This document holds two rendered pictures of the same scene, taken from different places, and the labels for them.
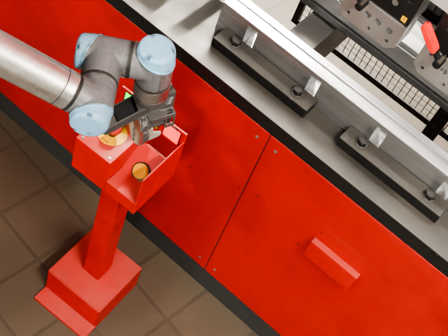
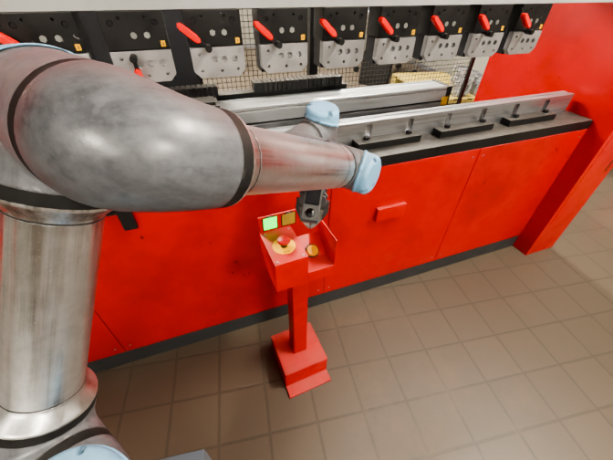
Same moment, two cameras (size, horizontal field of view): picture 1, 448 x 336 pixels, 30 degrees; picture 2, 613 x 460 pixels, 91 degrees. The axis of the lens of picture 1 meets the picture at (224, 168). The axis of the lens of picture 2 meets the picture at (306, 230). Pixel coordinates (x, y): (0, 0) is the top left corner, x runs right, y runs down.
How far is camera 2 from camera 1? 1.33 m
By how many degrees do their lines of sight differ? 30
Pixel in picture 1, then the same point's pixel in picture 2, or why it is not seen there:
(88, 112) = (372, 158)
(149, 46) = (319, 109)
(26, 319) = (301, 410)
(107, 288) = (314, 346)
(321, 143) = not seen: hidden behind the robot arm
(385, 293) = (419, 196)
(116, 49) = (304, 130)
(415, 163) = (391, 125)
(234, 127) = not seen: hidden behind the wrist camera
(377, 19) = (344, 52)
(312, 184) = not seen: hidden behind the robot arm
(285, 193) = (352, 202)
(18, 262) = (260, 397)
